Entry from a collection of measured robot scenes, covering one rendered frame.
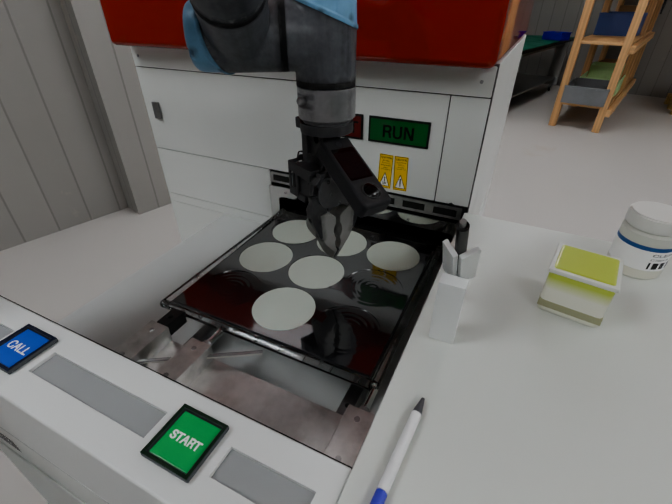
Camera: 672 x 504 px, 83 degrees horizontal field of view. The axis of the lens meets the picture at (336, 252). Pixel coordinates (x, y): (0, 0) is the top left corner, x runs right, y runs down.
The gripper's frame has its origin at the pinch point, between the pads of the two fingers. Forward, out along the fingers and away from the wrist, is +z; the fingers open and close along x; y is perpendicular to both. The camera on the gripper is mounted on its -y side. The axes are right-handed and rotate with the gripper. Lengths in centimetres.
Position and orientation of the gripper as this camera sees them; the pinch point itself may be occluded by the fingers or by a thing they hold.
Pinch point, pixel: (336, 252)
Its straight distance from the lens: 60.5
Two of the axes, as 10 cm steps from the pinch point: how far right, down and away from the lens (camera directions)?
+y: -6.0, -4.4, 6.7
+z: 0.0, 8.3, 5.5
